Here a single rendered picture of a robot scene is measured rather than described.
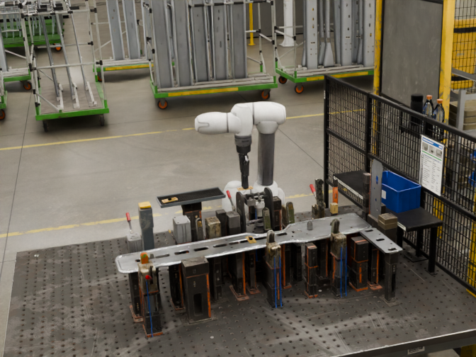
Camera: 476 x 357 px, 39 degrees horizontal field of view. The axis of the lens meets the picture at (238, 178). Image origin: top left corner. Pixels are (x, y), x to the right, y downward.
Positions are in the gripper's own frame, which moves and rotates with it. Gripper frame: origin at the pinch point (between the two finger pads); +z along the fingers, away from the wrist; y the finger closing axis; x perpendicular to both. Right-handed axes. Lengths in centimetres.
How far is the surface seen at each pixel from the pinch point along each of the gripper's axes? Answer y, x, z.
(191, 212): -18.9, -26.1, 21.8
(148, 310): 34, -60, 46
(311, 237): 18.4, 30.1, 29.7
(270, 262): 29.2, 3.6, 34.2
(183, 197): -22.2, -29.7, 13.6
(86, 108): -612, -57, 101
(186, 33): -685, 106, 21
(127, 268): 19, -67, 30
